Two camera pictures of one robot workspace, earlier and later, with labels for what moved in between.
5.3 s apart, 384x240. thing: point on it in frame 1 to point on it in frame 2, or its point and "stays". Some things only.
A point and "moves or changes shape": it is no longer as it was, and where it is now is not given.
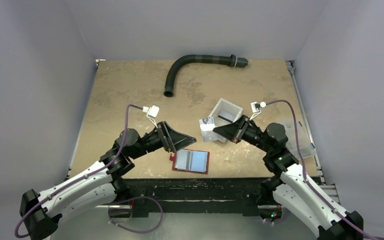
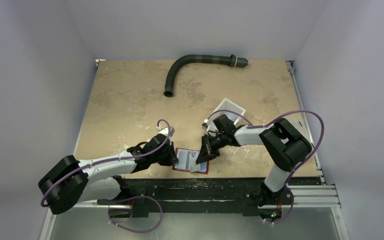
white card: (207, 126) moves or changes shape
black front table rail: (194, 195) stays
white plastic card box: (224, 113) stays
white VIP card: (181, 159) stays
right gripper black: (241, 128) to (208, 145)
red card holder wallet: (191, 160) stays
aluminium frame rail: (328, 189) stays
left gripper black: (174, 140) to (172, 158)
